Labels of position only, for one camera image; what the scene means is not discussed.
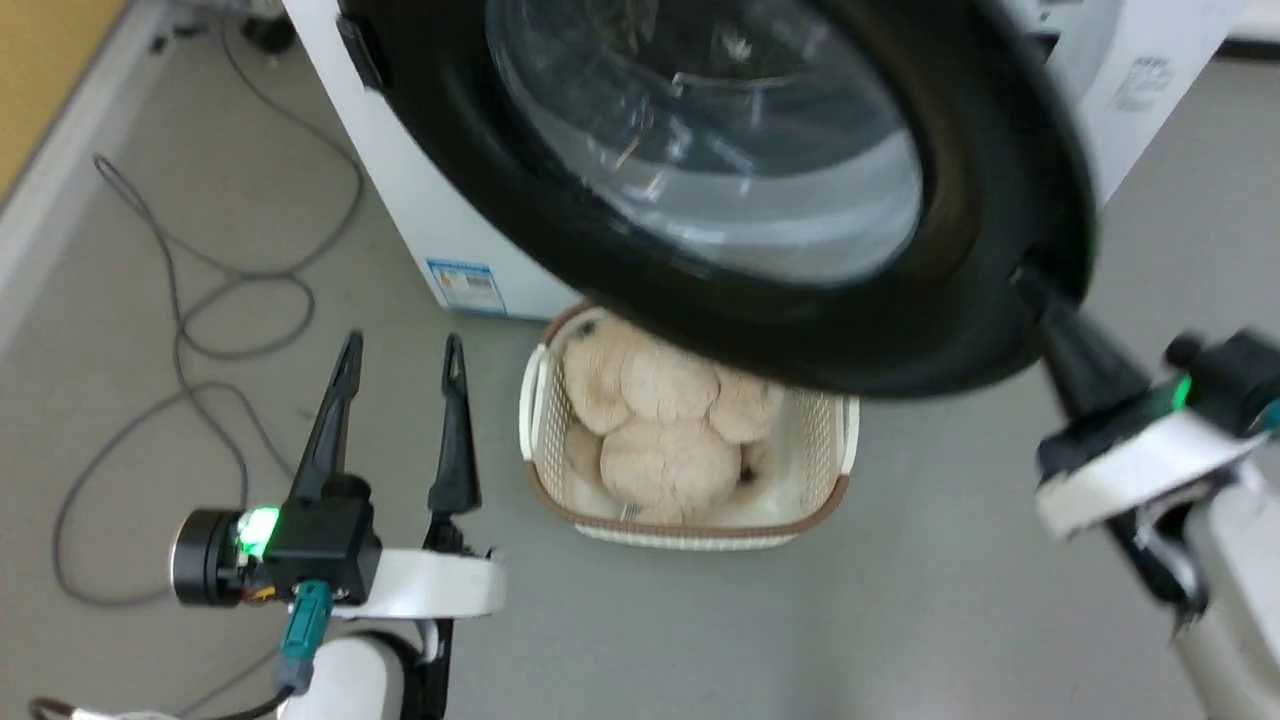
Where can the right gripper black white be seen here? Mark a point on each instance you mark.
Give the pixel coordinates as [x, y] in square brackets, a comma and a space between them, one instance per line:
[1130, 470]

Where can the white brown-rimmed laundry basket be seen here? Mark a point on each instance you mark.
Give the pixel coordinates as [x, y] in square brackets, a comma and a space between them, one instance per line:
[818, 450]

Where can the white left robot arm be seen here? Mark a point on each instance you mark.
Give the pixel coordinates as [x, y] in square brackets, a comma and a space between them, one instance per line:
[350, 675]

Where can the black power plug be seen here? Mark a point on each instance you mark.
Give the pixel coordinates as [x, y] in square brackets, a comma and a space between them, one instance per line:
[268, 32]

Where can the beige plush toy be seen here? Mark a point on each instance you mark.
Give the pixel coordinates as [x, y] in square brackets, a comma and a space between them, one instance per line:
[660, 440]

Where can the white washing machine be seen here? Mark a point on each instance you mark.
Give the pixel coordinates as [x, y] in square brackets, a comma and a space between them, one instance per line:
[420, 200]

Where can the blue energy label sticker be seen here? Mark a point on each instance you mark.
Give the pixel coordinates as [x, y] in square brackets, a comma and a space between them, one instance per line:
[465, 288]

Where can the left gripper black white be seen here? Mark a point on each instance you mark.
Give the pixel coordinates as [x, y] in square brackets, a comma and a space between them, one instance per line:
[320, 545]

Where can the black round glass washer door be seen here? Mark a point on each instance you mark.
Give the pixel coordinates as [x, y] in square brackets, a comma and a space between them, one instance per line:
[570, 250]

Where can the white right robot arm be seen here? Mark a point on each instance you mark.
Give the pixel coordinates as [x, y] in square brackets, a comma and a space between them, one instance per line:
[1240, 600]

